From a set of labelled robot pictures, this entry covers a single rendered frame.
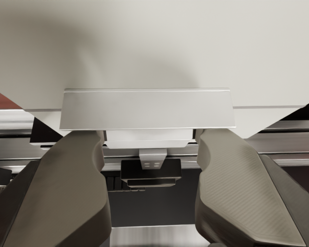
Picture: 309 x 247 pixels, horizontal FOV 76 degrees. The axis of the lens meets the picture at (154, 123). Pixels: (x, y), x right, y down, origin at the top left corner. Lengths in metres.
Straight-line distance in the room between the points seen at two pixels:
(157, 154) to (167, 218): 0.48
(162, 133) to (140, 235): 0.10
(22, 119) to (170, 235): 0.20
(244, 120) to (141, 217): 0.59
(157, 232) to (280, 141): 0.41
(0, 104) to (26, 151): 0.29
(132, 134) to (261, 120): 0.10
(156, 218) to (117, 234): 0.51
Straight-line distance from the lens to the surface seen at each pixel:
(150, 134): 0.17
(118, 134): 0.17
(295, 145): 0.57
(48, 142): 0.23
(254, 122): 0.18
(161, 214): 0.72
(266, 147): 0.53
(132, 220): 0.72
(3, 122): 0.29
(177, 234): 0.22
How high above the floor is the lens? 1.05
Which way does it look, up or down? 20 degrees down
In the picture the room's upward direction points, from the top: 178 degrees clockwise
